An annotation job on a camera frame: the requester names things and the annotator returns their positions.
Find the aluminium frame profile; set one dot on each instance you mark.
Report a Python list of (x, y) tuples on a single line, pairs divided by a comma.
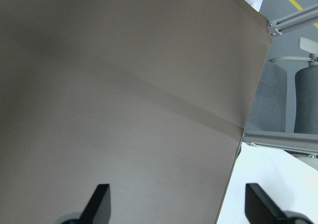
[(301, 18)]

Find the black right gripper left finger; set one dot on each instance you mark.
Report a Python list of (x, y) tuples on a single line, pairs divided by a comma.
[(98, 209)]

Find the grey office chair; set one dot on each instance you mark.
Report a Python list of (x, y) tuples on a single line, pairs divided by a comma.
[(286, 98)]

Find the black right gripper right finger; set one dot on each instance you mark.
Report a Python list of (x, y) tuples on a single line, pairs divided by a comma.
[(259, 208)]

